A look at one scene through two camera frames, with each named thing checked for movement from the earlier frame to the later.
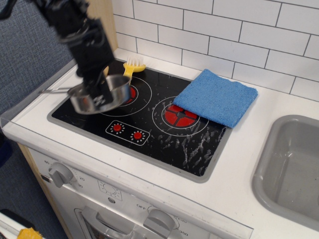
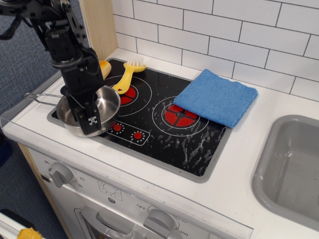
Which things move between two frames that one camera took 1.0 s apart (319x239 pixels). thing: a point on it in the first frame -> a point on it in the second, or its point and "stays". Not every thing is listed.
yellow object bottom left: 29,233 stays
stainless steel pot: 119,86 -> 108,104
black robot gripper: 90,47 -> 83,77
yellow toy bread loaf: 106,70 stays
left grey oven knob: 60,174 stays
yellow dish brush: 134,64 stays
